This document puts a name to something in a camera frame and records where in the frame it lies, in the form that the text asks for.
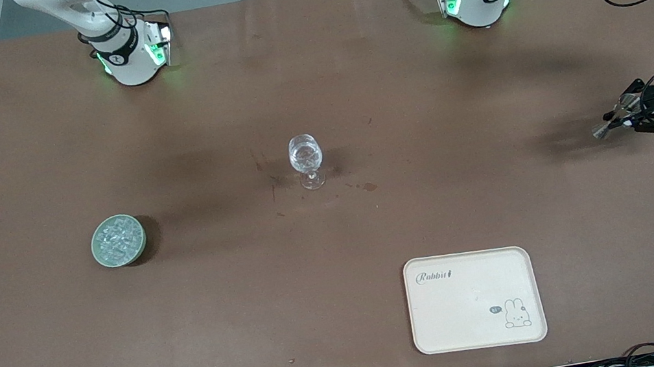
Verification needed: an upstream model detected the green round bowl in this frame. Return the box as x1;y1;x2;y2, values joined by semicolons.
87;211;151;272

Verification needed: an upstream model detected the clear wine glass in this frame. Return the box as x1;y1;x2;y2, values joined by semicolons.
286;132;328;193

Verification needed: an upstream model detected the cream rabbit print tray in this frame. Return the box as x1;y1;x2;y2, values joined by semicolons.
401;239;550;361

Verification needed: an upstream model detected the steel jigger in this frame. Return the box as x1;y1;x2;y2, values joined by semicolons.
588;95;644;140

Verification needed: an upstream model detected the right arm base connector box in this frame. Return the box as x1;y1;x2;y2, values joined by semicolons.
143;21;178;69

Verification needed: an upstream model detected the clear ice cubes pile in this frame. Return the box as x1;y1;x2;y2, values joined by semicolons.
94;217;144;265

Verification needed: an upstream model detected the brown table mat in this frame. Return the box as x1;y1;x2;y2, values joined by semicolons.
0;0;654;367

